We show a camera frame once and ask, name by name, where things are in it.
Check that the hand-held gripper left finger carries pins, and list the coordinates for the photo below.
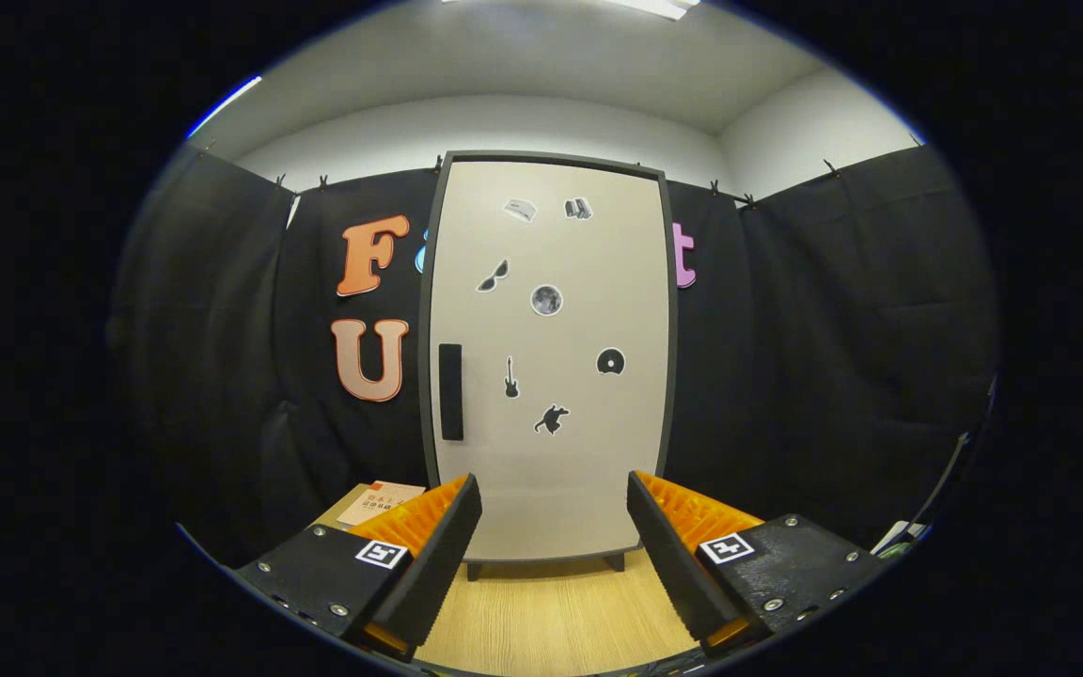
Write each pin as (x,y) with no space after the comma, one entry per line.
(438,564)

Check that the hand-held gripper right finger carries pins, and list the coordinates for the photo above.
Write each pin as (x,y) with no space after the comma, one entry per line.
(673,564)

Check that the grey shoe cabinet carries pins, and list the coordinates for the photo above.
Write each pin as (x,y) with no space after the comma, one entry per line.
(672,376)

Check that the black backdrop cloth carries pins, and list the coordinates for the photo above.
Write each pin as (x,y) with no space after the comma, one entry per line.
(786,376)

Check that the white flat panel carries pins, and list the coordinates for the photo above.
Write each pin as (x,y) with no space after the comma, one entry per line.
(894,538)

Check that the wide ceiling light panel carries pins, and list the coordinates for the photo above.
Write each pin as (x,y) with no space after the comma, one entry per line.
(654,7)

